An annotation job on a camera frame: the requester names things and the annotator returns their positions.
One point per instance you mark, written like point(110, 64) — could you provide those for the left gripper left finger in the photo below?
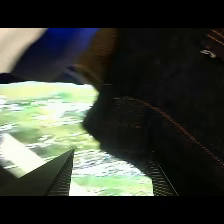
point(50, 176)

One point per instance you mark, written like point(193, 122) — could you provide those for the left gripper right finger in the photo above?
point(163, 183)

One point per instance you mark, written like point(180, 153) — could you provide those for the black jeans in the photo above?
point(160, 100)

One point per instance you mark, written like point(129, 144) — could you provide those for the white garment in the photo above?
point(16, 43)

